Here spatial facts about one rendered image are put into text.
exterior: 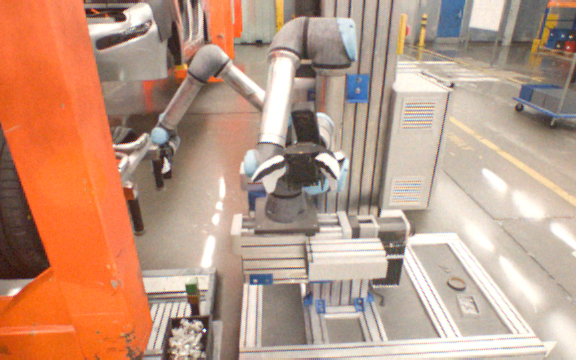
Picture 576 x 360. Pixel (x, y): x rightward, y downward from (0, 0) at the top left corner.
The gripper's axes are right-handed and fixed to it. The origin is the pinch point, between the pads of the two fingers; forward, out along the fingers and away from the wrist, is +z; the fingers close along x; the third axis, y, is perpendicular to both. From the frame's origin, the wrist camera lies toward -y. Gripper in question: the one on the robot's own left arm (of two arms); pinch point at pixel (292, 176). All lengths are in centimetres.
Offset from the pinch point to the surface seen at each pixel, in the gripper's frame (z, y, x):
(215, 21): -409, -25, 173
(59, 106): -8, -14, 49
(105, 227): -9, 16, 50
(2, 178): -23, 8, 95
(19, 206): -21, 16, 91
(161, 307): -71, 106, 98
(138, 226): -41, 36, 69
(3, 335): 2, 45, 88
